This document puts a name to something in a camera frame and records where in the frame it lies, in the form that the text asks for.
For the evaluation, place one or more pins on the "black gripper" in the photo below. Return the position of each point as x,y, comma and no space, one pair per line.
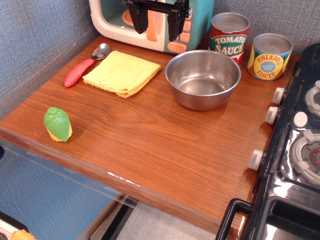
138,10

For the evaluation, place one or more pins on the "red handled metal spoon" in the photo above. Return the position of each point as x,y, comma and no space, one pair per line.
100,53

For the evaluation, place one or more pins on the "yellow folded cloth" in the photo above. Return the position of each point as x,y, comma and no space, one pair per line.
122,74

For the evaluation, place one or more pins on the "stainless steel bowl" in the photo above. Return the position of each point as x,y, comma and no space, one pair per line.
202,80

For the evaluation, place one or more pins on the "toy microwave oven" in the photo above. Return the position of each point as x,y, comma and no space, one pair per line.
111,18

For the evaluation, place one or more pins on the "tomato sauce can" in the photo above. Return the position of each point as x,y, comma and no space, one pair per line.
228,34

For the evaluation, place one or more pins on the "pineapple slices can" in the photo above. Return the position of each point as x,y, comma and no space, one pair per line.
269,56

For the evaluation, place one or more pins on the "white upper stove knob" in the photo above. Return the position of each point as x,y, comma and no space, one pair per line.
278,95

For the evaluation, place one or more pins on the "white stove knob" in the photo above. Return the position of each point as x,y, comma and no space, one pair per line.
255,159
278,95
271,115

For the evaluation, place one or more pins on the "green yellow toy corn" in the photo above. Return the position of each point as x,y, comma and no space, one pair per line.
57,124

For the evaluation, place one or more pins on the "white middle stove knob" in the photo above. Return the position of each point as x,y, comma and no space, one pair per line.
271,115

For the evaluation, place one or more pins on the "white lower stove knob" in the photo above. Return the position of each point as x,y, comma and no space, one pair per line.
255,159

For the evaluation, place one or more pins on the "black toy stove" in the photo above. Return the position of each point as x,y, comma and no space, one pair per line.
286,193

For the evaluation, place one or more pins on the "orange fuzzy object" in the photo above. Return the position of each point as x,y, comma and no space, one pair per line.
21,235

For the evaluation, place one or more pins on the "black oven door handle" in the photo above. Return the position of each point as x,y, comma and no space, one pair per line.
235,205

